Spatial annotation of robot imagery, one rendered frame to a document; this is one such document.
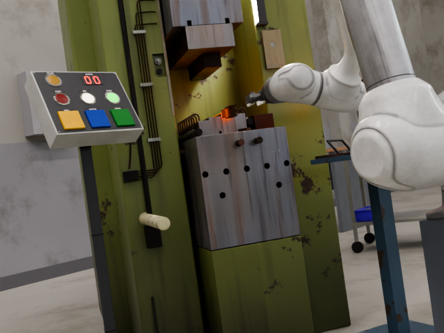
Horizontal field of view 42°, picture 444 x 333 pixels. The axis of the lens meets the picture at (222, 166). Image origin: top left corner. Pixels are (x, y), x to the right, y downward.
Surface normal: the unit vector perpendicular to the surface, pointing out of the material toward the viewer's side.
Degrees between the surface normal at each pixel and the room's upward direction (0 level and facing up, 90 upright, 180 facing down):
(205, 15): 90
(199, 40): 90
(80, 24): 90
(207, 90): 90
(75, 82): 60
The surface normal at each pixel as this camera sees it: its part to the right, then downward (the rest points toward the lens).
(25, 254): 0.72, -0.11
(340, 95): 0.09, 0.57
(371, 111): -0.85, -0.12
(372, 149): -0.82, 0.22
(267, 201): 0.27, -0.05
